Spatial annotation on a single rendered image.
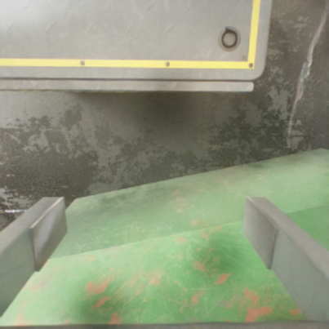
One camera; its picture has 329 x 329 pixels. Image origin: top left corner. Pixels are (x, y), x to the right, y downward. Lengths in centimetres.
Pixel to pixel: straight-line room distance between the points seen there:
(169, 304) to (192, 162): 63
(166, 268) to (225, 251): 7
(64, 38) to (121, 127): 38
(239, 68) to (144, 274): 40
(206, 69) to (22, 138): 66
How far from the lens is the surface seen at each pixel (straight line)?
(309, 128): 96
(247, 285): 26
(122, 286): 29
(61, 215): 17
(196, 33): 50
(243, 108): 85
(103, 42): 50
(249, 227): 17
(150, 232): 53
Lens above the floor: 80
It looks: 76 degrees down
